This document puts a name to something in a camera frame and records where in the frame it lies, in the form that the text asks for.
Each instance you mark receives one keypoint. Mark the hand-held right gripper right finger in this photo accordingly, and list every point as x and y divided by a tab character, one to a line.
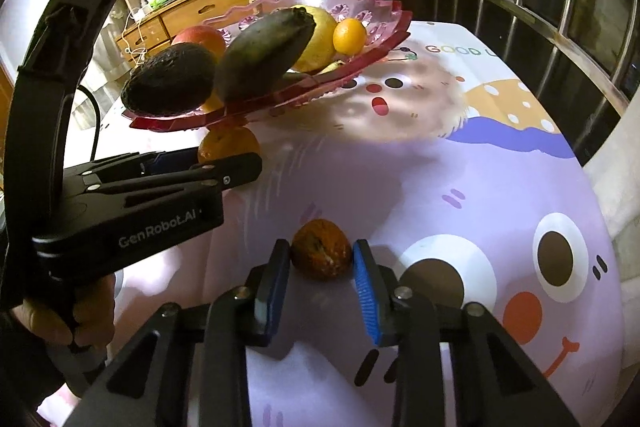
367	294

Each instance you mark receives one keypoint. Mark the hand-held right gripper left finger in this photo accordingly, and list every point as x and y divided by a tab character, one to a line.
272	289

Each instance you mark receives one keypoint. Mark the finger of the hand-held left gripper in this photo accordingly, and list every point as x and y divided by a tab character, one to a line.
155	163
200	174

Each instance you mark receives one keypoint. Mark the shrivelled orange fruit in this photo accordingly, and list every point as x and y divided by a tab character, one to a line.
320	252

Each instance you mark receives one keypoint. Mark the dark avocado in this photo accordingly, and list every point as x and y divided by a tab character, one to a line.
167	79

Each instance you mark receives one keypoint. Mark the red apple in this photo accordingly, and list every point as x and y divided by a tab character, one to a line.
200	41

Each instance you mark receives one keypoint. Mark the yellow apple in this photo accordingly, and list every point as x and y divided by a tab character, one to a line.
320	39

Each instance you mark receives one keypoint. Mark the small oval orange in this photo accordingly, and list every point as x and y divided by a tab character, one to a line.
350	37

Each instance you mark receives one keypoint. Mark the pink plastic bowl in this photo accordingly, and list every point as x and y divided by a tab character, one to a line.
372	7

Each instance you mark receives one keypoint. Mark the person's left forearm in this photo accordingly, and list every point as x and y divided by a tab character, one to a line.
35	372

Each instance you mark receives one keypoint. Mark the person's left hand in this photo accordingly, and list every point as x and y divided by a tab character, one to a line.
65	314

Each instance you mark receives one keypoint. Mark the cartoon printed tablecloth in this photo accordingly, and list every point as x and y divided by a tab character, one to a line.
450	207

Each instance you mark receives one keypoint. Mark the wooden cabinet with shelves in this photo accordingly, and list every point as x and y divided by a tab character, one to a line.
210	9

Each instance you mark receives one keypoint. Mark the metal window bars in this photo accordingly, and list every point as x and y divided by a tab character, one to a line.
550	7

